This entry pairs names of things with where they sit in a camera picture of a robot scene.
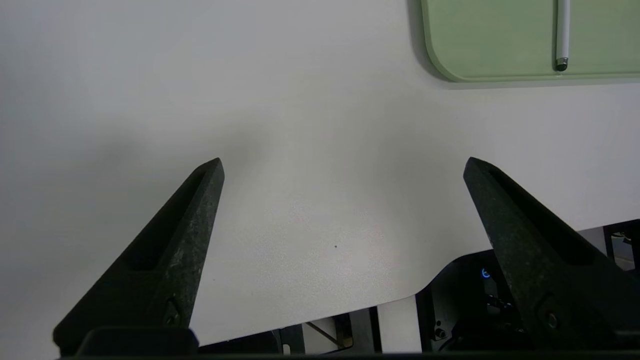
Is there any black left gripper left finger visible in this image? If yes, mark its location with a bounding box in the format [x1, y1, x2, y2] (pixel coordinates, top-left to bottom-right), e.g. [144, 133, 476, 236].
[51, 157, 225, 358]

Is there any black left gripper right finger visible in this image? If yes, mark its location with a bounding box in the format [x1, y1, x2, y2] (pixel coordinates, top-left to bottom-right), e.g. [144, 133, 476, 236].
[462, 156, 640, 352]

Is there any light green plastic tray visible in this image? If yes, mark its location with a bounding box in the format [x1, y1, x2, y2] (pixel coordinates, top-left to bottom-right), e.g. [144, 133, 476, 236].
[419, 0, 640, 84]

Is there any white pen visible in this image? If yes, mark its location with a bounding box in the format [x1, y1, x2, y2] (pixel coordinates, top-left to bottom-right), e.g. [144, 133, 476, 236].
[554, 0, 572, 73]

